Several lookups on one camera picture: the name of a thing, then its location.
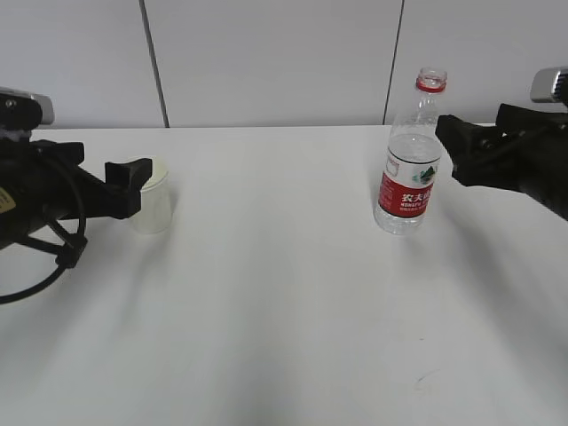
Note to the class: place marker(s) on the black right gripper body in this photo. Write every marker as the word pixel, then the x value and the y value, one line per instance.
pixel 533 148

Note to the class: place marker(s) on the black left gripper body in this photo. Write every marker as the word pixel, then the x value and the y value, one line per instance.
pixel 42 180

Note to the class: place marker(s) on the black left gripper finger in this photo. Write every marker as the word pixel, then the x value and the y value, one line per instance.
pixel 129 176

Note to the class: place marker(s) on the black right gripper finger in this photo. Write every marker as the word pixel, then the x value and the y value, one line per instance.
pixel 470 146

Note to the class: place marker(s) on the white paper cup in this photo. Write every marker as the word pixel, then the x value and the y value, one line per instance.
pixel 156 212

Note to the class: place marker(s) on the clear water bottle red label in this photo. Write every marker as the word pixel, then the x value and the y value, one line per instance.
pixel 412 157

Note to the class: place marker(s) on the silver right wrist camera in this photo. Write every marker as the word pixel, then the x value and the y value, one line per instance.
pixel 550 86

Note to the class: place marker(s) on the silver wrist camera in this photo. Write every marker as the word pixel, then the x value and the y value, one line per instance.
pixel 23 110
pixel 550 86

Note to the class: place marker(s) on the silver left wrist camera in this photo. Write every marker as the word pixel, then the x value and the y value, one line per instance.
pixel 23 110

